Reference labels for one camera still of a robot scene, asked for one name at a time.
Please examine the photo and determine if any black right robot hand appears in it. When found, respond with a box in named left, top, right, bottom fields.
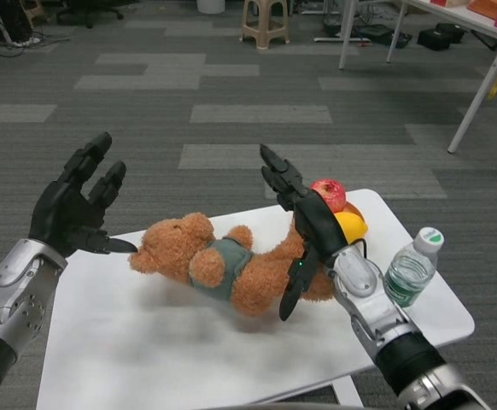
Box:
left=260, top=143, right=346, bottom=323

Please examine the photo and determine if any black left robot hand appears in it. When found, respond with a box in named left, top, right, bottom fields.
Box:
left=28, top=132, right=138, bottom=260

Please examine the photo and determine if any brown teddy bear green sweater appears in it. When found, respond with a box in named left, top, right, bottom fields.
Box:
left=128, top=212, right=339, bottom=319

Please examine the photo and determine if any red apple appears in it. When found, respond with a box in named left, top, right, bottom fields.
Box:
left=309, top=179, right=348, bottom=214

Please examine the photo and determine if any yellow lemon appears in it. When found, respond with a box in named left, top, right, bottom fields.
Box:
left=333, top=212, right=369, bottom=245

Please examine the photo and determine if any clear plastic water bottle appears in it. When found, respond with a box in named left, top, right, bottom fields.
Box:
left=383, top=226, right=446, bottom=308

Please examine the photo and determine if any white table base beam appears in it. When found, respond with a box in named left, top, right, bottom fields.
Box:
left=330, top=377, right=365, bottom=407

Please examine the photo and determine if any white power strip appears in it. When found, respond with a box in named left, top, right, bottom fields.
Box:
left=10, top=36, right=44, bottom=48

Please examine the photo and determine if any silver robot chest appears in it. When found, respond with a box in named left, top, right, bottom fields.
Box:
left=268, top=401, right=353, bottom=410

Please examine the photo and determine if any black bag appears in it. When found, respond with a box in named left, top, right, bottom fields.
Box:
left=360, top=24, right=412, bottom=47

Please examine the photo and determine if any white slanted pole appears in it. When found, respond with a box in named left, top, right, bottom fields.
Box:
left=0, top=0, right=15, bottom=46

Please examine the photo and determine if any white background table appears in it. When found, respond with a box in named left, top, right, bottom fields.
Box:
left=337, top=0, right=497, bottom=155

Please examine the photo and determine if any black office chair base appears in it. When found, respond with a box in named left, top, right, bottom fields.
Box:
left=56, top=0, right=125, bottom=30

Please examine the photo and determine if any beige plastic stool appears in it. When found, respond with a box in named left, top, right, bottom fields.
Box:
left=240, top=0, right=292, bottom=50

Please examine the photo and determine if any black box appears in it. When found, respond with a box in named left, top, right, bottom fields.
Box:
left=416, top=22, right=465, bottom=50

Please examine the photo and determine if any white waste bin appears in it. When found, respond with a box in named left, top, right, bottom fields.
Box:
left=196, top=0, right=226, bottom=15

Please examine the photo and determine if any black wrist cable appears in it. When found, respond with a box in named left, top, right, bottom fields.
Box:
left=350, top=237, right=370, bottom=260

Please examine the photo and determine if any black floor cable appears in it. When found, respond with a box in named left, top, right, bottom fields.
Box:
left=0, top=36, right=73, bottom=56

